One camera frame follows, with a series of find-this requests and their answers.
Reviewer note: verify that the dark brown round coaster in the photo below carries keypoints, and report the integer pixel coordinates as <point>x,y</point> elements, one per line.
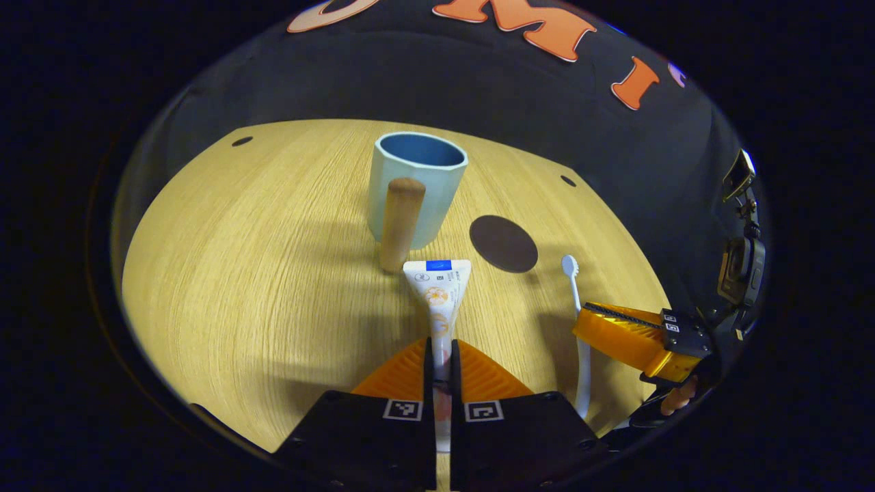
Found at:
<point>504,244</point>

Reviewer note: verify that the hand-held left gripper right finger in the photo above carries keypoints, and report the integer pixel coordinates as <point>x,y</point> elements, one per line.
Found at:
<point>513,444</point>

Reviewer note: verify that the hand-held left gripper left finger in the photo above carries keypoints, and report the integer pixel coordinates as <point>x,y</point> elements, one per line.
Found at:
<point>369,444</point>

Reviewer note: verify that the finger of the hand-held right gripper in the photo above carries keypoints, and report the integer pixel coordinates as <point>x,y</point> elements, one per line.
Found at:
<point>622,311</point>
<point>615,338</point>

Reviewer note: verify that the white toothpaste tube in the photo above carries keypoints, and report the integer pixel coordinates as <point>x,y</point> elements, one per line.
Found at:
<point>437,287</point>

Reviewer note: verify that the white toothbrush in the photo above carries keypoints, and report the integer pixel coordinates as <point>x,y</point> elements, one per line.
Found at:
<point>583,369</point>

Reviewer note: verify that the wooden desktop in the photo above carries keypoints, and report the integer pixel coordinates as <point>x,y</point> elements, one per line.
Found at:
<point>260,273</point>

